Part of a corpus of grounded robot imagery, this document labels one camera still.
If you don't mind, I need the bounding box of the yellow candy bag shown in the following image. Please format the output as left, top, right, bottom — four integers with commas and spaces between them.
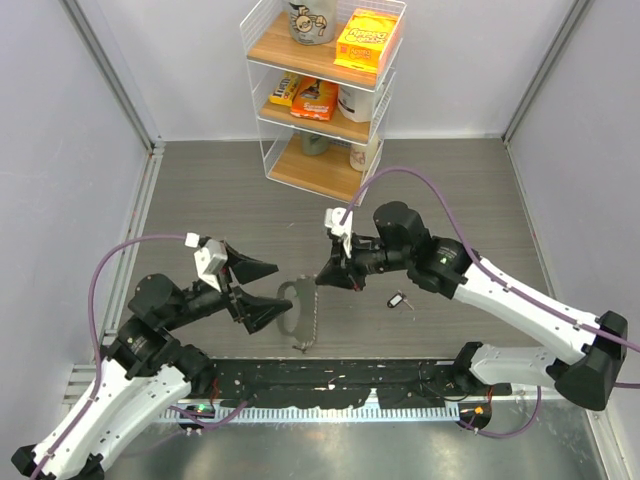
268, 71, 303, 107

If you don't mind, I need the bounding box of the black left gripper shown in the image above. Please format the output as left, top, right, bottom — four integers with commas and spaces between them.
164, 239, 294, 330

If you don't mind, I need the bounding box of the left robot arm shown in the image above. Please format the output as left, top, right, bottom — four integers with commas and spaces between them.
11, 233, 292, 479

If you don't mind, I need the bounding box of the key with black tag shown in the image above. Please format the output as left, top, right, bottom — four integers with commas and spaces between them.
387, 291, 414, 311

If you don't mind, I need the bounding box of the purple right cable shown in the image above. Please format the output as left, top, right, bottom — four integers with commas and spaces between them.
343, 166, 640, 354

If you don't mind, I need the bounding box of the slotted cable duct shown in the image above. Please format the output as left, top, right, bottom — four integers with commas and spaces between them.
149, 402, 461, 425

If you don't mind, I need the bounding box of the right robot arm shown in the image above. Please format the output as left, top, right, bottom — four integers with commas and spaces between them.
316, 201, 628, 411

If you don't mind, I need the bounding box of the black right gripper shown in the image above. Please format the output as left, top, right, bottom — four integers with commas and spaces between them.
317, 228, 412, 291

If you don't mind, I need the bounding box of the green grey cup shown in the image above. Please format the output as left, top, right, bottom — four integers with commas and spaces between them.
300, 131, 331, 156

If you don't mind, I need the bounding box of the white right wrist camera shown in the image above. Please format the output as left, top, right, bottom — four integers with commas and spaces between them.
324, 207, 353, 258

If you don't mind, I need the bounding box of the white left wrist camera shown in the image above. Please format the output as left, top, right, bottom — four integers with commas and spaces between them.
184, 232, 228, 292

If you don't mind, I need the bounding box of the orange snack bag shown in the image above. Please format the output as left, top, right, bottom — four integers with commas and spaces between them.
289, 76, 339, 121

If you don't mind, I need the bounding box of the white cup red print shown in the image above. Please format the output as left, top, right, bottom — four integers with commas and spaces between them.
349, 134, 380, 172

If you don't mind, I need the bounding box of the yellow orange snack box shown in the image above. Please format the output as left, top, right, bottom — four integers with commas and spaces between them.
334, 8, 399, 74

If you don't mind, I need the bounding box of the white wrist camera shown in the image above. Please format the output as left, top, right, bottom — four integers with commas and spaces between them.
184, 232, 228, 292
324, 207, 353, 258

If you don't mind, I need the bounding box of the grey cartoon mug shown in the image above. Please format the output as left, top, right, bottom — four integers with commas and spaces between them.
283, 0, 338, 45

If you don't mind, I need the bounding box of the white pouch with label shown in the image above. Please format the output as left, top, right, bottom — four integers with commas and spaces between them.
337, 85, 381, 123

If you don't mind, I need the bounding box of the white wire shelf rack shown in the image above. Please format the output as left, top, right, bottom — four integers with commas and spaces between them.
240, 1, 406, 202

